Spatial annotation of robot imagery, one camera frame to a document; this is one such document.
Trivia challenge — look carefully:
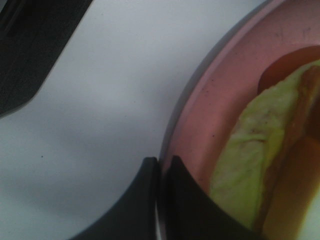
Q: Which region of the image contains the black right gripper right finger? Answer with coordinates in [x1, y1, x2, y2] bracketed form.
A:
[163, 156, 262, 240]

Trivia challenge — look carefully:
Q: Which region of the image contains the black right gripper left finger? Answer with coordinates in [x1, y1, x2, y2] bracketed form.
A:
[72, 157, 158, 240]

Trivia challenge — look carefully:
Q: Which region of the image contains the pink round plate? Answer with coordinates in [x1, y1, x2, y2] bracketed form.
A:
[157, 0, 320, 240]

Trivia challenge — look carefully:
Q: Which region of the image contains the white bread sandwich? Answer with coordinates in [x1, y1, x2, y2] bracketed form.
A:
[262, 101, 320, 240]

